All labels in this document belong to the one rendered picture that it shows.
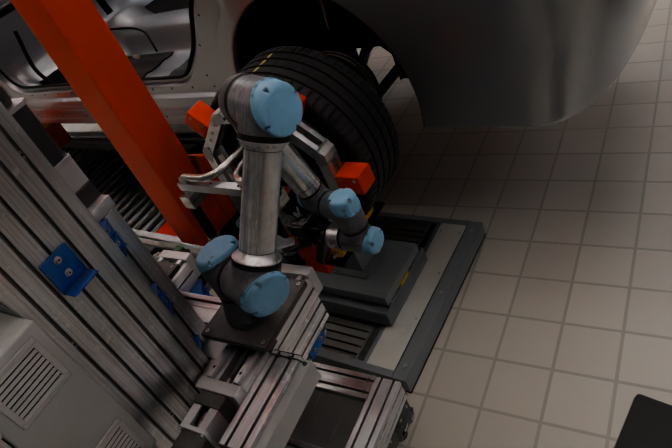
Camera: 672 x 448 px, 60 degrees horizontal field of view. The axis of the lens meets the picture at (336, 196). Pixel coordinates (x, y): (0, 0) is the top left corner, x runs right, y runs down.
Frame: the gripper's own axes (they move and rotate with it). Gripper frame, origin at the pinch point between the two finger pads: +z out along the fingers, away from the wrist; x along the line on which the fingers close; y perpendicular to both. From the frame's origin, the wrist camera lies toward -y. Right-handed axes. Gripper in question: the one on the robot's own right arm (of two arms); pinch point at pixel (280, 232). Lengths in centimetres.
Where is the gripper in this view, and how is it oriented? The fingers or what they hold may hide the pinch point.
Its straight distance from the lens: 175.9
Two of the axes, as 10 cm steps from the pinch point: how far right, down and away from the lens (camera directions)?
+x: -4.7, 6.7, -5.8
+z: -8.1, -0.7, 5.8
